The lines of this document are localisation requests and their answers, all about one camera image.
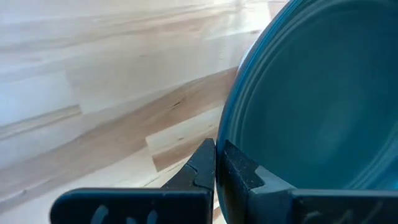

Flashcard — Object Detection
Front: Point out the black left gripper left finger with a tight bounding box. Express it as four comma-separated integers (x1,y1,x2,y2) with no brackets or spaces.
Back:
49,138,217,224

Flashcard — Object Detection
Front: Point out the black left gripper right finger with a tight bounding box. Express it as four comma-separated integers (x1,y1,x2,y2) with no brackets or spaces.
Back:
217,139,398,224

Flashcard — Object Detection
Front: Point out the dark green plate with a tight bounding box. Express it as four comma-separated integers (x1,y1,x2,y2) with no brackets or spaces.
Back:
215,0,398,224

